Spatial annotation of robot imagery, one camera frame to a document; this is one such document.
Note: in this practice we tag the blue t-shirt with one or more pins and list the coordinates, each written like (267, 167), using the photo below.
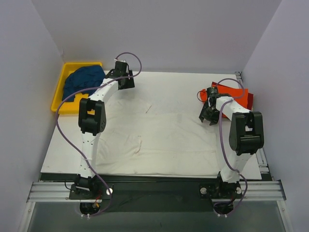
(82, 78)

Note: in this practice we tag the folded dark red t-shirt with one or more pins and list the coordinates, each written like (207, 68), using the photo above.
(250, 101)

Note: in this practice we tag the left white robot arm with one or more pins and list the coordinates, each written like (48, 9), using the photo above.
(92, 121)

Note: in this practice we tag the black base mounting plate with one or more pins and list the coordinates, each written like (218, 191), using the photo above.
(153, 204)

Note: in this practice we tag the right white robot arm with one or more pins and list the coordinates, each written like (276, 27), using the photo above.
(246, 134)

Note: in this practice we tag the folded orange t-shirt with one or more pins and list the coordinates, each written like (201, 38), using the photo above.
(236, 99)

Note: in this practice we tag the yellow plastic bin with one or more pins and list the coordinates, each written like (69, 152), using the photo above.
(69, 108)

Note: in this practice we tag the white t-shirt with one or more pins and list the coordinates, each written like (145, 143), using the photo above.
(139, 142)

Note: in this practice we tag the aluminium frame rail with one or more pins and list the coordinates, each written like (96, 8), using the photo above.
(57, 192)

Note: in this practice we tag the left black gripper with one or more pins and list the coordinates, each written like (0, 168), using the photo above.
(127, 83)

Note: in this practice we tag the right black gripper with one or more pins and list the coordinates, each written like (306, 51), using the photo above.
(208, 114)

